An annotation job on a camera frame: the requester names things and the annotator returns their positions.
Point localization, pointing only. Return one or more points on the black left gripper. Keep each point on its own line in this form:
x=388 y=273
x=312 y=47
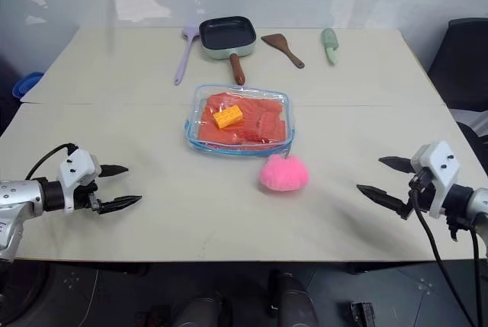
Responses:
x=87 y=199

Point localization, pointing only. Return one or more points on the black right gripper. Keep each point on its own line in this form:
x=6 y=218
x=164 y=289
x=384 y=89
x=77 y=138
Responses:
x=416 y=191

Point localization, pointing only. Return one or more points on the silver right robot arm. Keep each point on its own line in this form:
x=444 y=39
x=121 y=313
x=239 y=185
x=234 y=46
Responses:
x=472 y=205

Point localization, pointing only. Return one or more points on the clear zip pouch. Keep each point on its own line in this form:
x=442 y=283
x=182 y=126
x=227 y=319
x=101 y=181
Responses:
x=238 y=120

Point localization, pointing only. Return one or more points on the pink fluffy pompom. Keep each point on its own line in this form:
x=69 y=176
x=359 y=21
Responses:
x=284 y=174

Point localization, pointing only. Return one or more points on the black office chair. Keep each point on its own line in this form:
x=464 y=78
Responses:
x=463 y=71

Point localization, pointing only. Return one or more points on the yellow toy building brick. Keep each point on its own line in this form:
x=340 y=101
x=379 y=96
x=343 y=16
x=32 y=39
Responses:
x=228 y=116

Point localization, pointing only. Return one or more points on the blue plastic bowl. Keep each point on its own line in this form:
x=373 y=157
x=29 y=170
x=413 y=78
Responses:
x=26 y=85

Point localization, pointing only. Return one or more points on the green sheathed knife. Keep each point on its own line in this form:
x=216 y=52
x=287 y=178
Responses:
x=330 y=45

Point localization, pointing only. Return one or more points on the purple silicone spatula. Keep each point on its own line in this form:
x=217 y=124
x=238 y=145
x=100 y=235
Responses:
x=185 y=56

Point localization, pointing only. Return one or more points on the dark rounded shape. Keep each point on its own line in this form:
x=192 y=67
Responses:
x=200 y=311
x=291 y=298

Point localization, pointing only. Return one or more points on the brown wooden spatula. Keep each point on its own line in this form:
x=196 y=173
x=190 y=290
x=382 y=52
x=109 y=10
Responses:
x=282 y=47

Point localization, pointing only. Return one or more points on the green square frying pan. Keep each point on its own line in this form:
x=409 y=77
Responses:
x=228 y=37

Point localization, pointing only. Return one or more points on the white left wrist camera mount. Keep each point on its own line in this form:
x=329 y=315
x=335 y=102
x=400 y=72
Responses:
x=76 y=170

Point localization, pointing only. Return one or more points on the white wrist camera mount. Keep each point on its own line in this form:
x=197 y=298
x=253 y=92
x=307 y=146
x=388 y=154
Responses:
x=438 y=174
x=76 y=170

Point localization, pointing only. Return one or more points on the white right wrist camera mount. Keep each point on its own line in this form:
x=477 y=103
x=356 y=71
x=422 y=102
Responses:
x=438 y=174

